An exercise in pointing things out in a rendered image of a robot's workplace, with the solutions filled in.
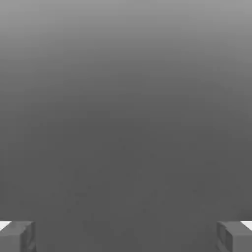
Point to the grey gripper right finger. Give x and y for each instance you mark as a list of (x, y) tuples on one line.
[(236, 238)]

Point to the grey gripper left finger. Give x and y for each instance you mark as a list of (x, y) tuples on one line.
[(15, 238)]

